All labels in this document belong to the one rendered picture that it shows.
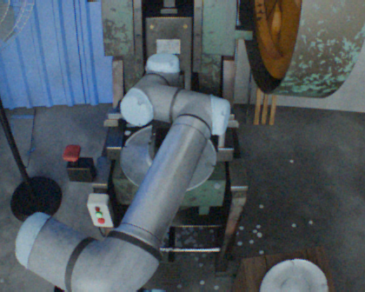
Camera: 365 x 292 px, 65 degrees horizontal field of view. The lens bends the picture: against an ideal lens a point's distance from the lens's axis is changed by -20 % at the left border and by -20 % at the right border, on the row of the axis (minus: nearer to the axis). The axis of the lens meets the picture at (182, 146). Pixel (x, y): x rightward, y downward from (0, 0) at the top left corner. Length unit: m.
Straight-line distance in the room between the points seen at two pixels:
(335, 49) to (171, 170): 0.46
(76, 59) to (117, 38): 1.55
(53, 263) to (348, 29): 0.75
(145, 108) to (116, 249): 0.31
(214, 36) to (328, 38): 0.39
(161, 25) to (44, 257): 0.75
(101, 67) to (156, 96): 1.84
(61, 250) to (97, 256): 0.06
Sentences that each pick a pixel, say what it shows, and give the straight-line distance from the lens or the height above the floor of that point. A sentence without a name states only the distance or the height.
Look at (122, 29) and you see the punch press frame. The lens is 1.00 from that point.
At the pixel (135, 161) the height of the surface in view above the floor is 0.78.
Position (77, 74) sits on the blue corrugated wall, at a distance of 2.61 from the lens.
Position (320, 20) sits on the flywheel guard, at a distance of 0.73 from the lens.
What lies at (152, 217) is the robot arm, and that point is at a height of 1.08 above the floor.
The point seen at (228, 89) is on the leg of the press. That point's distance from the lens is 1.51.
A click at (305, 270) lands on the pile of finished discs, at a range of 1.36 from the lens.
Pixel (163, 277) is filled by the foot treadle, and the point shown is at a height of 0.16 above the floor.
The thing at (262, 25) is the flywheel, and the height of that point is 1.07.
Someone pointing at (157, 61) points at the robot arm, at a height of 1.15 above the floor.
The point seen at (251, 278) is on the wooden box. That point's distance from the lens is 1.31.
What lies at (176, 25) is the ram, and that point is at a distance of 1.03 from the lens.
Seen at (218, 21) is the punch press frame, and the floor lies 1.18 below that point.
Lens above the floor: 1.51
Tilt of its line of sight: 42 degrees down
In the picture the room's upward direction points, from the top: 1 degrees clockwise
